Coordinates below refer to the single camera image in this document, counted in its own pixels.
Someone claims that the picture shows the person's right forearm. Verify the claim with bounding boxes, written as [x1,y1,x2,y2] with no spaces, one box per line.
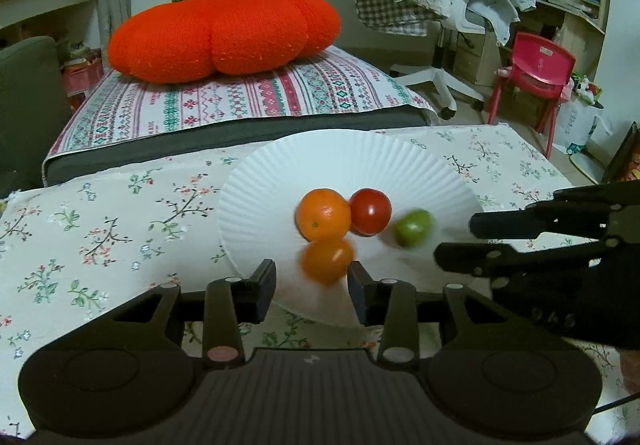
[620,347,640,401]

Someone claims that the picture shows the beige drawer cabinet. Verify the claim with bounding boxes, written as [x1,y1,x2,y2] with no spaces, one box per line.
[452,28,502,87]

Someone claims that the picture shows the dark green sofa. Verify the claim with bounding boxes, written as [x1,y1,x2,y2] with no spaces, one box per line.
[0,36,73,198]

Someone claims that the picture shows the large orange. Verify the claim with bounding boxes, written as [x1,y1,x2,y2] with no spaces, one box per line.
[295,188,352,243]

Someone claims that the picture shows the dark grey mattress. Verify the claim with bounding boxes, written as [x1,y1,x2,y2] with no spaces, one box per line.
[42,108,441,187]

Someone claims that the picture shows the black cable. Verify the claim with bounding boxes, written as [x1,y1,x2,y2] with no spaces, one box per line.
[594,392,640,415]

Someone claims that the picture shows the red plastic crate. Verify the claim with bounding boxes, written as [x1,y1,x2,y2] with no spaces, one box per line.
[62,58,105,112]

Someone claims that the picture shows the green lime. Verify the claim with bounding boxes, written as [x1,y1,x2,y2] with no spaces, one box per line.
[391,208,434,248]

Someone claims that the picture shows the small orange tangerine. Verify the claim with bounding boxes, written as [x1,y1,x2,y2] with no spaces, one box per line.
[299,236,357,285]

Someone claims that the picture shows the floral tablecloth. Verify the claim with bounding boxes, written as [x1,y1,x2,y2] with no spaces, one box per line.
[0,124,640,437]

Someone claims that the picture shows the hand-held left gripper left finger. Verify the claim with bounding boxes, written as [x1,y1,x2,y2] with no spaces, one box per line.
[114,260,277,366]

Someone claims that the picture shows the orange knitted pumpkin cushion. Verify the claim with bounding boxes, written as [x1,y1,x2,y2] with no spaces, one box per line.
[107,0,342,85]

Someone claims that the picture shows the white shopping bag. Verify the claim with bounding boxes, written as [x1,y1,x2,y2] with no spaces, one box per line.
[552,90,613,156]

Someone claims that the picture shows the white office chair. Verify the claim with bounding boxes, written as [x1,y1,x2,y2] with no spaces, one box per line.
[389,0,507,121]

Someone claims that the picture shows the wooden wall shelf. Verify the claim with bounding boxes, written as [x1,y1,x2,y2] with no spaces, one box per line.
[0,0,106,51]

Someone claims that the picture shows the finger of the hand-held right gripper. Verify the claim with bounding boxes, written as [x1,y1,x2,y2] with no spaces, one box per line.
[469,184,615,240]
[434,241,607,278]

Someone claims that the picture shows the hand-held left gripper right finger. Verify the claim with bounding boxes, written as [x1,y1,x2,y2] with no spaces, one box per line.
[348,261,511,366]

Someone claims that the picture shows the red tomato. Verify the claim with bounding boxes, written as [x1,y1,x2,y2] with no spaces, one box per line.
[348,188,392,237]

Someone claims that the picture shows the white paper plate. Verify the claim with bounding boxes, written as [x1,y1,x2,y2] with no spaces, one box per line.
[216,131,485,328]

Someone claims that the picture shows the wooden bookshelf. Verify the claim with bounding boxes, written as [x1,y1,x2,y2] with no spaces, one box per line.
[500,0,615,82]

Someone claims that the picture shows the striped patterned cloth cover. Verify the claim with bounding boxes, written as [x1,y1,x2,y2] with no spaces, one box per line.
[47,45,436,158]

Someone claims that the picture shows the dark framed board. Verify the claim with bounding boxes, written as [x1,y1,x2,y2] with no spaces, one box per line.
[600,122,640,184]

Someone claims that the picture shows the red plastic chair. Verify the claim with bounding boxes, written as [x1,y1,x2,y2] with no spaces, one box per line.
[486,32,577,160]

